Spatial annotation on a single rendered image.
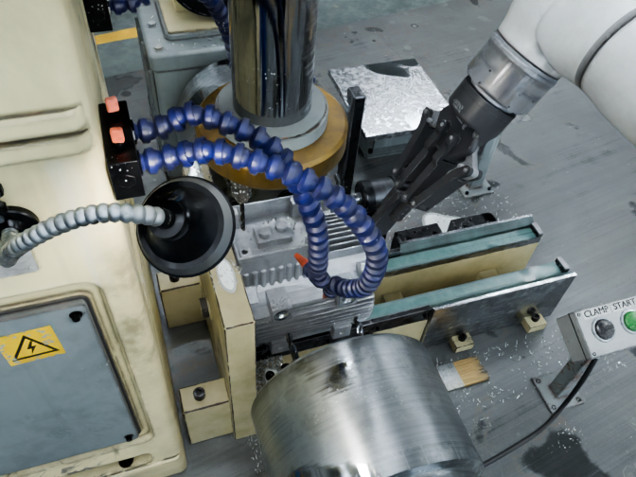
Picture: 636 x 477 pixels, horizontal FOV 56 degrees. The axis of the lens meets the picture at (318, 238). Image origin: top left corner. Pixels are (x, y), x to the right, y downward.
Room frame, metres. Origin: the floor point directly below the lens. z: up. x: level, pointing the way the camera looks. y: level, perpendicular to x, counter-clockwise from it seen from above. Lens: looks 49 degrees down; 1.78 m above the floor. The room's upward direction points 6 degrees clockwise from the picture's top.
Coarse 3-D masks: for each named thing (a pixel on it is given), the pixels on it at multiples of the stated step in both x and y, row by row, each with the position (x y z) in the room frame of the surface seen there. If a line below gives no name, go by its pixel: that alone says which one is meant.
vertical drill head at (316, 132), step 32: (256, 0) 0.52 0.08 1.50; (288, 0) 0.52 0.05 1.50; (256, 32) 0.52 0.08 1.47; (288, 32) 0.52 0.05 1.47; (256, 64) 0.52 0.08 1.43; (288, 64) 0.52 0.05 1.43; (224, 96) 0.56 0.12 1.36; (256, 96) 0.52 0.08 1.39; (288, 96) 0.52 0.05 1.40; (320, 96) 0.58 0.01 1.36; (288, 128) 0.52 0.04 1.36; (320, 128) 0.53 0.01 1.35; (320, 160) 0.50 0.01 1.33
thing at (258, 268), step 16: (256, 208) 0.60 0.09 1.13; (272, 208) 0.61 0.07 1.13; (288, 208) 0.62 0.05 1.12; (256, 224) 0.58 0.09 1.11; (272, 224) 0.58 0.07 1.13; (288, 224) 0.59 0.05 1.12; (304, 224) 0.59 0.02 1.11; (240, 240) 0.55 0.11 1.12; (256, 240) 0.55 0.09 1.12; (272, 240) 0.55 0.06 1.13; (288, 240) 0.55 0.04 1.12; (304, 240) 0.56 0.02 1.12; (240, 256) 0.50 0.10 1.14; (256, 256) 0.50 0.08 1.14; (272, 256) 0.51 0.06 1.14; (288, 256) 0.52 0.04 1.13; (304, 256) 0.53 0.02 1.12; (240, 272) 0.49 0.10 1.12; (256, 272) 0.50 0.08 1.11; (272, 272) 0.51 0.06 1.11; (288, 272) 0.52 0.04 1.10; (256, 288) 0.50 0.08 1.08
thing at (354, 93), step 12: (348, 96) 0.75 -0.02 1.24; (360, 96) 0.74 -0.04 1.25; (348, 108) 0.73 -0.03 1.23; (360, 108) 0.74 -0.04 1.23; (348, 120) 0.74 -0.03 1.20; (360, 120) 0.74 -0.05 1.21; (348, 132) 0.73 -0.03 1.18; (360, 132) 0.74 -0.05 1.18; (348, 144) 0.73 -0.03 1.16; (348, 156) 0.73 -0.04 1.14; (348, 168) 0.73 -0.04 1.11; (336, 180) 0.74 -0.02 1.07; (348, 180) 0.73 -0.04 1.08; (348, 192) 0.74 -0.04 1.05
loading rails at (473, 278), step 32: (480, 224) 0.80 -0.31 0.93; (512, 224) 0.82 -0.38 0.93; (416, 256) 0.72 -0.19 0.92; (448, 256) 0.73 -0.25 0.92; (480, 256) 0.75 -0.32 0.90; (512, 256) 0.78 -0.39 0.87; (384, 288) 0.68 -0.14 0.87; (416, 288) 0.70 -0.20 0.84; (448, 288) 0.65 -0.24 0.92; (480, 288) 0.66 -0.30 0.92; (512, 288) 0.66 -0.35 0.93; (544, 288) 0.68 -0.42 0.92; (384, 320) 0.56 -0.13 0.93; (416, 320) 0.59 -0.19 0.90; (448, 320) 0.60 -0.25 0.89; (480, 320) 0.63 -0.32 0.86; (512, 320) 0.66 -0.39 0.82; (544, 320) 0.67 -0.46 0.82; (256, 352) 0.48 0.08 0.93; (288, 352) 0.50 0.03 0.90
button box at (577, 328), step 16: (608, 304) 0.53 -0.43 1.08; (624, 304) 0.54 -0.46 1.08; (560, 320) 0.52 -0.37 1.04; (576, 320) 0.50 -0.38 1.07; (592, 320) 0.51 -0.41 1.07; (576, 336) 0.49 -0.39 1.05; (592, 336) 0.48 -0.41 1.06; (624, 336) 0.49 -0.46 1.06; (576, 352) 0.47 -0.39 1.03; (592, 352) 0.46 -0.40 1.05; (608, 352) 0.46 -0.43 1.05
